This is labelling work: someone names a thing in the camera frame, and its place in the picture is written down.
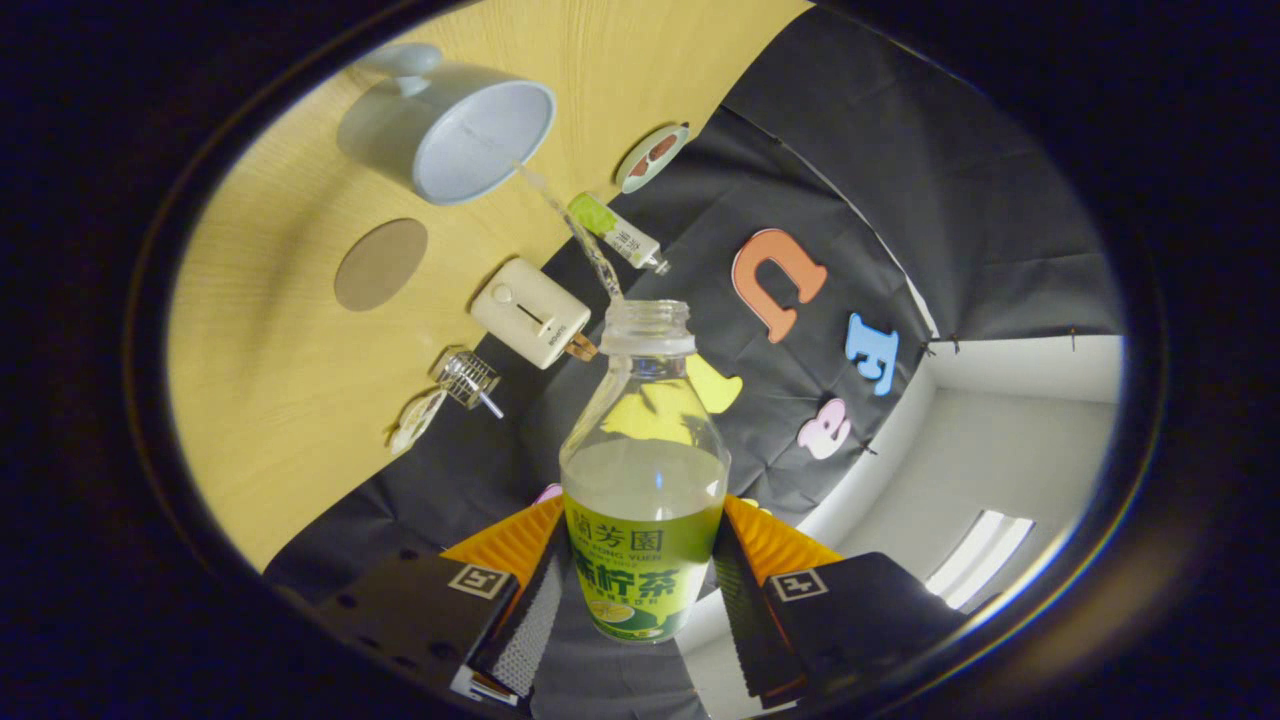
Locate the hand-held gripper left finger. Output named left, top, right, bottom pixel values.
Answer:
left=315, top=495, right=566, bottom=706

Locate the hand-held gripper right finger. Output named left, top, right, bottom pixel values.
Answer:
left=712, top=495, right=969, bottom=706

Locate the green label juice bottle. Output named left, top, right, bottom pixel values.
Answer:
left=559, top=298, right=732, bottom=644

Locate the round brown coaster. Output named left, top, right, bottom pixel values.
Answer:
left=333, top=218, right=429, bottom=313

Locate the pale blue cup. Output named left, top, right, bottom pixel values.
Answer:
left=336, top=42, right=557, bottom=207

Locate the small green drink bottle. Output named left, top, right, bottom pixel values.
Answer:
left=567, top=192, right=671, bottom=276

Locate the white divided tray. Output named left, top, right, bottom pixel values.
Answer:
left=388, top=388, right=449, bottom=458

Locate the ceiling light panel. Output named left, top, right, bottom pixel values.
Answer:
left=925, top=510, right=1036, bottom=611

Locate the metal mesh holder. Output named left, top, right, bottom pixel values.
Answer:
left=433, top=347, right=503, bottom=411

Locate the white toaster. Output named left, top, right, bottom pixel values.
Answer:
left=470, top=258, right=593, bottom=371

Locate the wooden table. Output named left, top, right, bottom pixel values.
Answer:
left=165, top=0, right=816, bottom=573

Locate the pale green plate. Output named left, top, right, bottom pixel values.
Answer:
left=615, top=122, right=691, bottom=195

